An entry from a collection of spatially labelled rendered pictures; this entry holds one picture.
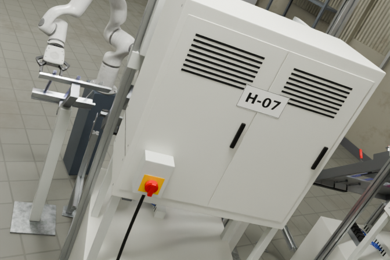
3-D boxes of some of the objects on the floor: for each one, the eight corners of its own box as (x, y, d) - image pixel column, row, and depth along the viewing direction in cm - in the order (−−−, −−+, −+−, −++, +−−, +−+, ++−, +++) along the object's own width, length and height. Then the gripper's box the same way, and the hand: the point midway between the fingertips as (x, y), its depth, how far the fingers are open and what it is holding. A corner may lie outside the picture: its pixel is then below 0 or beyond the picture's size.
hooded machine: (232, 54, 733) (272, -32, 665) (202, 48, 692) (242, -44, 624) (210, 35, 790) (245, -45, 722) (181, 28, 748) (215, -58, 681)
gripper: (71, 54, 215) (66, 82, 208) (37, 45, 208) (31, 74, 201) (73, 47, 209) (69, 76, 202) (39, 38, 202) (33, 68, 195)
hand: (50, 73), depth 202 cm, fingers open, 8 cm apart
